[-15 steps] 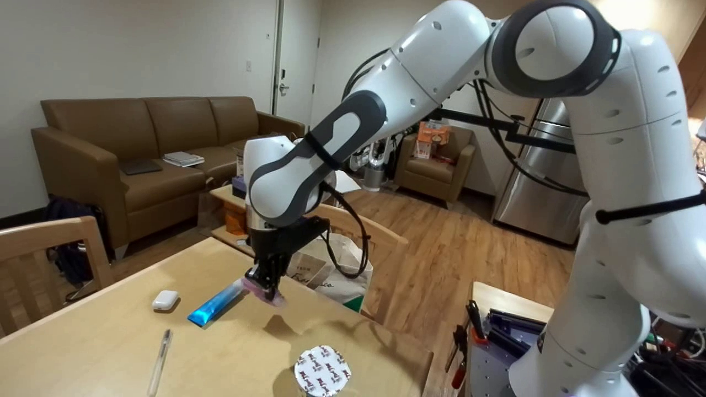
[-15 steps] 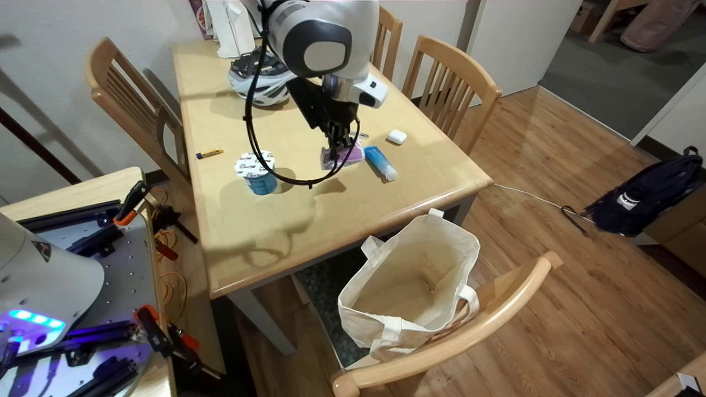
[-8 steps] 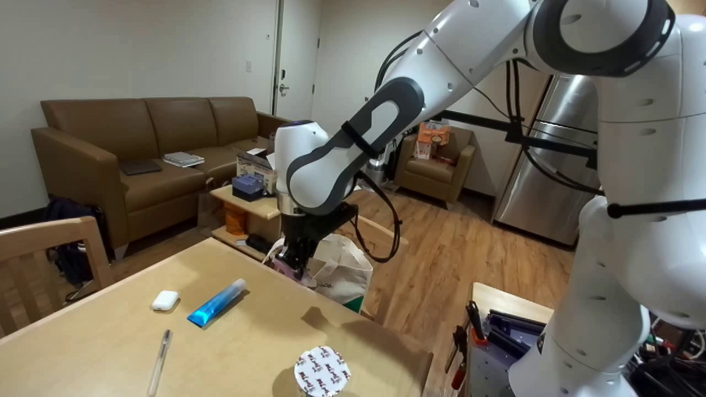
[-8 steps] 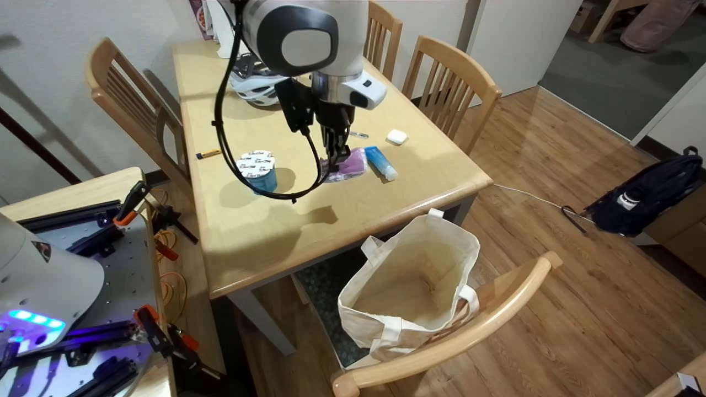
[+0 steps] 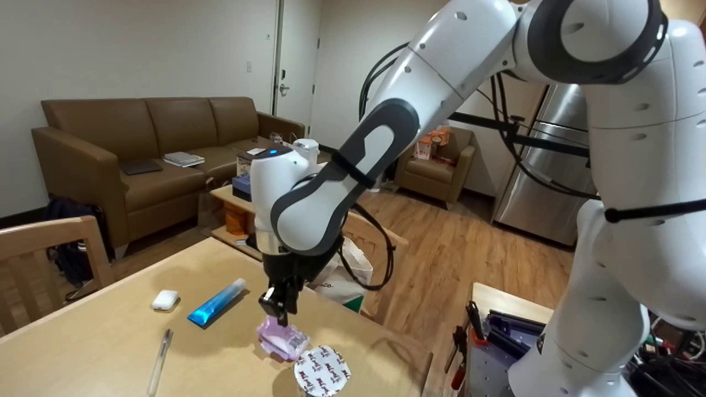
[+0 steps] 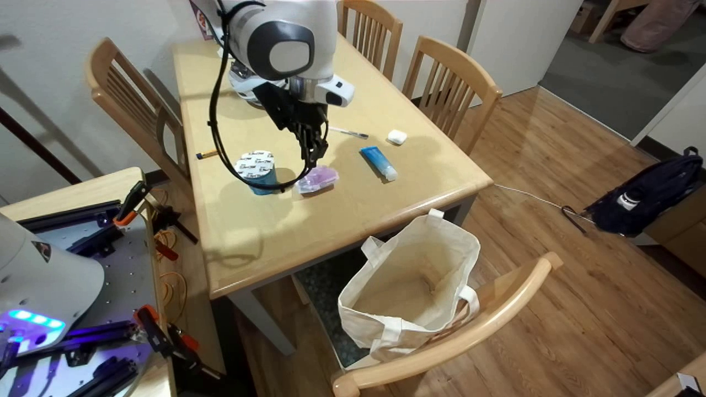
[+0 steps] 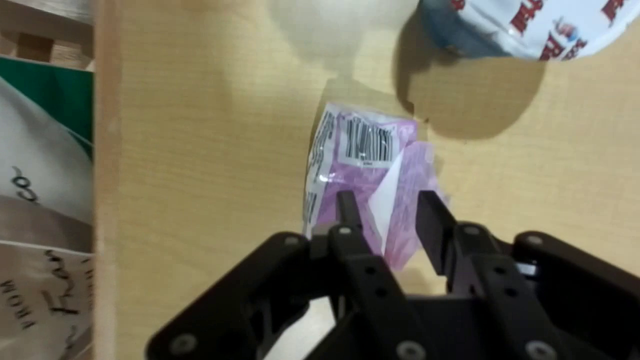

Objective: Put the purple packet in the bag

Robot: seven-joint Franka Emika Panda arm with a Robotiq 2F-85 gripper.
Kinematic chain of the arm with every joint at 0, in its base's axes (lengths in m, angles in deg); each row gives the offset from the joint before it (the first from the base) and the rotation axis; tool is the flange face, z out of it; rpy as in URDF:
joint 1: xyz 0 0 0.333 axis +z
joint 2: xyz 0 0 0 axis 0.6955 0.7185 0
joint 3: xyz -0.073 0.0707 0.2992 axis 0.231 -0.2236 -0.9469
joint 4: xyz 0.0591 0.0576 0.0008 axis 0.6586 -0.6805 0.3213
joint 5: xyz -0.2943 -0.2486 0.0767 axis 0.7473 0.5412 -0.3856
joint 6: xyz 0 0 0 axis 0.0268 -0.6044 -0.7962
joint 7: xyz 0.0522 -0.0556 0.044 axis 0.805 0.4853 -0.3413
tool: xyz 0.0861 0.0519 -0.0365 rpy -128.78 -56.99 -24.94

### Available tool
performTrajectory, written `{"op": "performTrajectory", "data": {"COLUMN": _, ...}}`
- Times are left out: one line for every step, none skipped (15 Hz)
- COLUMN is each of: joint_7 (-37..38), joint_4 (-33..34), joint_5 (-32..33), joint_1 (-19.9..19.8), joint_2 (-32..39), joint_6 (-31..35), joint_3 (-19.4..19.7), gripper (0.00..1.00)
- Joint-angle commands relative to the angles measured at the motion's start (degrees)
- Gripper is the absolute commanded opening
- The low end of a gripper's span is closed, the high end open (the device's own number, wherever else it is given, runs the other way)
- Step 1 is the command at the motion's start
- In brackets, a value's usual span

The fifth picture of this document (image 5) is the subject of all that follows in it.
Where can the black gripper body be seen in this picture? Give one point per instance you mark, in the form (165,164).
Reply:
(289,272)

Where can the purple packet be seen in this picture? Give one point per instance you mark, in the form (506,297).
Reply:
(283,341)

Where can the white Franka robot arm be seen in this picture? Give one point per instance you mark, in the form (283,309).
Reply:
(631,184)

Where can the beige canvas tote bag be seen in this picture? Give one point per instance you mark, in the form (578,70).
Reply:
(350,283)

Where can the blue tube with white cap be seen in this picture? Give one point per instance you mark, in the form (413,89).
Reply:
(210,309)

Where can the dark blue box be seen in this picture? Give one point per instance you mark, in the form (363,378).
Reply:
(240,187)

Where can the wooden coffee table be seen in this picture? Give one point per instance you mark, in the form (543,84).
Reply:
(221,196)

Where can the curved back wooden chair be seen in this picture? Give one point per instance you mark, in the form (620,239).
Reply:
(393,239)

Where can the white earbuds case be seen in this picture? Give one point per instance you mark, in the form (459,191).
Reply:
(165,299)

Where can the thin pen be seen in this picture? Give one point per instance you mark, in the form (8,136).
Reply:
(161,354)

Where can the white jug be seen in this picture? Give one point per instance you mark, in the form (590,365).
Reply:
(308,146)

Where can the white papers stack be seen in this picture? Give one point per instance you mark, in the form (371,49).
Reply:
(183,159)

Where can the black red clamp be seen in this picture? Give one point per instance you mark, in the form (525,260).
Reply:
(458,348)
(475,315)

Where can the brown armchair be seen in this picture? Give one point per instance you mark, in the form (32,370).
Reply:
(442,179)

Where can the dark flat tablet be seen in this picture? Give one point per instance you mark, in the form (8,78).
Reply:
(141,166)

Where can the orange snack bags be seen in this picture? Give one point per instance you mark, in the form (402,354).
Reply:
(438,146)

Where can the white door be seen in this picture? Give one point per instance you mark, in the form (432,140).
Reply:
(298,66)

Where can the navy backpack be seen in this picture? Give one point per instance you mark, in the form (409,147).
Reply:
(66,264)

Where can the brown leather sofa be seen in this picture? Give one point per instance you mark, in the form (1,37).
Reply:
(89,184)

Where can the light wooden slat chair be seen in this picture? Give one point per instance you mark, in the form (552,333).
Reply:
(45,233)

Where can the stainless steel fridge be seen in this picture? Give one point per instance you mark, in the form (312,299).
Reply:
(541,198)

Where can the wooden robot mount cart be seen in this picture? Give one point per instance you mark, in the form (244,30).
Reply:
(494,295)

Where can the white light switch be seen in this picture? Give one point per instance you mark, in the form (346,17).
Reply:
(248,66)

